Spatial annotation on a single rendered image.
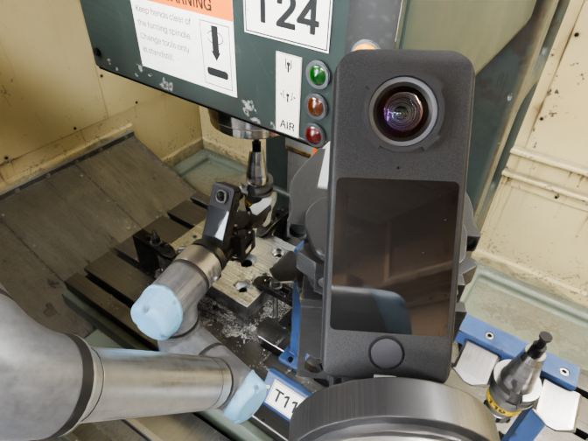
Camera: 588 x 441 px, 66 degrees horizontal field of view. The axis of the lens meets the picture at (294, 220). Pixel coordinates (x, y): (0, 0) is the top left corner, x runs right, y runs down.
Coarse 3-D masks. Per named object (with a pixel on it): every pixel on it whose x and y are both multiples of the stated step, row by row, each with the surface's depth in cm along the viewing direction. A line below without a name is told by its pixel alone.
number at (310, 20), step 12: (276, 0) 41; (288, 0) 40; (300, 0) 40; (312, 0) 39; (324, 0) 38; (276, 12) 42; (288, 12) 41; (300, 12) 40; (312, 12) 40; (324, 12) 39; (276, 24) 42; (288, 24) 42; (300, 24) 41; (312, 24) 40; (300, 36) 42; (312, 36) 41
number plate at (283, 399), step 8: (280, 384) 90; (272, 392) 90; (280, 392) 90; (288, 392) 89; (296, 392) 89; (272, 400) 90; (280, 400) 90; (288, 400) 89; (296, 400) 88; (280, 408) 89; (288, 408) 89; (288, 416) 89
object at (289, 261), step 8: (288, 256) 81; (296, 256) 81; (280, 264) 79; (288, 264) 79; (296, 264) 79; (272, 272) 78; (280, 272) 78; (288, 272) 78; (296, 272) 78; (280, 280) 77; (288, 280) 77; (296, 280) 77
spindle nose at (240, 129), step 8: (208, 112) 76; (216, 112) 73; (216, 120) 74; (224, 120) 72; (232, 120) 72; (216, 128) 75; (224, 128) 74; (232, 128) 72; (240, 128) 72; (248, 128) 72; (256, 128) 72; (240, 136) 73; (248, 136) 73; (256, 136) 73; (264, 136) 73; (272, 136) 74
